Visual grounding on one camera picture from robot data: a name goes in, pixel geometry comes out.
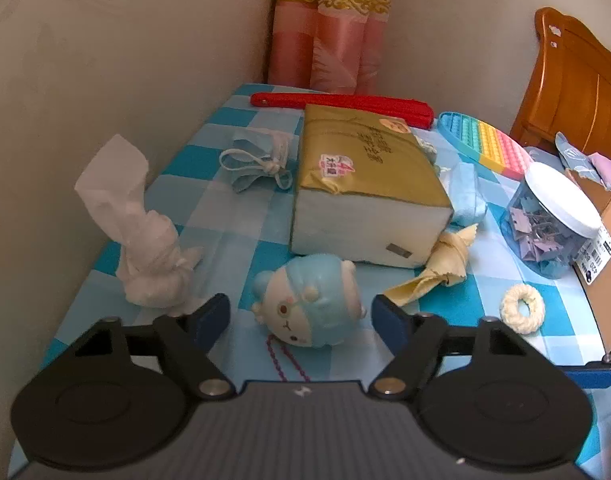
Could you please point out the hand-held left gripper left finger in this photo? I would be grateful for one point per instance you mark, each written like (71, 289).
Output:
(213, 317)

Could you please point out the green fringed cloth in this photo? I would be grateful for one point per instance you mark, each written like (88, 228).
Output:
(428, 147)

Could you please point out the blue checkered tablecloth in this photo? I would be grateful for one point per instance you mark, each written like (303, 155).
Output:
(225, 240)

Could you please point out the light blue folded cloth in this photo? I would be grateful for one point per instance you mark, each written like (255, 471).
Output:
(468, 195)

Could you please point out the rainbow pop bubble mat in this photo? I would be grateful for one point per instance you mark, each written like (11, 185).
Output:
(490, 145)

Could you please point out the pink floral pillow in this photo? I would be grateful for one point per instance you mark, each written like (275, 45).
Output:
(608, 170)

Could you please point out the cardboard box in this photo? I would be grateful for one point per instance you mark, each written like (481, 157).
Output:
(610, 240)

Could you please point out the clip jar with white lid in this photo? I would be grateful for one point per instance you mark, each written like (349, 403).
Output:
(550, 220)

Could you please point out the pink curtain with gold trim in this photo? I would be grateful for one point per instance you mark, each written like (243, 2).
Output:
(330, 35)

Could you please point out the wooden headboard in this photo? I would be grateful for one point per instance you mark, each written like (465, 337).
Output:
(580, 85)

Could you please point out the blue face mask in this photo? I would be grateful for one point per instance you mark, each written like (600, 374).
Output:
(250, 162)

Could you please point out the white tissue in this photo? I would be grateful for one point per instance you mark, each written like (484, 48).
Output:
(145, 255)

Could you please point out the blue patterned pillow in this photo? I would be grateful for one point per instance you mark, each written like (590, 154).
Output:
(573, 155)

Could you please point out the blue and white plush toy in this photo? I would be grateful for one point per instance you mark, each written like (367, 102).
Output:
(310, 305)

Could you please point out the yellow cloth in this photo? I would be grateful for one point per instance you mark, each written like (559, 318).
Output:
(448, 255)

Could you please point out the gold tissue pack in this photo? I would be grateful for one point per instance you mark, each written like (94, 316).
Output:
(365, 170)

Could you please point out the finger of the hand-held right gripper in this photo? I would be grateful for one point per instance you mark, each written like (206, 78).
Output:
(593, 376)

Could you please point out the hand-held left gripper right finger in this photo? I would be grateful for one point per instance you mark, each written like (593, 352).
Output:
(388, 322)

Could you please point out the red folding fan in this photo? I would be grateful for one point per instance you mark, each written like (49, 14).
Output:
(345, 102)

